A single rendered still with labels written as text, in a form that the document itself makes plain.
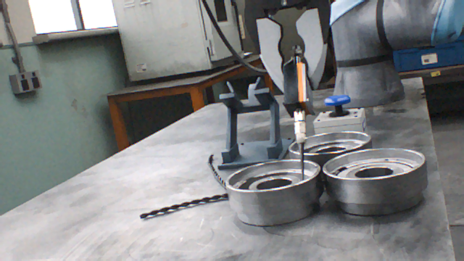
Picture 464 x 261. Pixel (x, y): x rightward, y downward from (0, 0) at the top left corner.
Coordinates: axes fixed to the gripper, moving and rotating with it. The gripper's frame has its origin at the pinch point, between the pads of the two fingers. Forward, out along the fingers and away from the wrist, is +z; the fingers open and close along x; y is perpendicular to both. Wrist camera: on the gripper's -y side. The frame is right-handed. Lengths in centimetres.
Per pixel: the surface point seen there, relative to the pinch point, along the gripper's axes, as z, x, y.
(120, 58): -2, 149, 226
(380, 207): 12.2, -7.7, -9.3
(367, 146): 9.4, -6.5, 3.5
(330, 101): 6.2, -1.3, 18.7
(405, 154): 9.5, -10.8, -1.2
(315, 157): 9.4, -0.6, 0.6
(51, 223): 13.0, 33.6, -6.1
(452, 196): 94, -34, 198
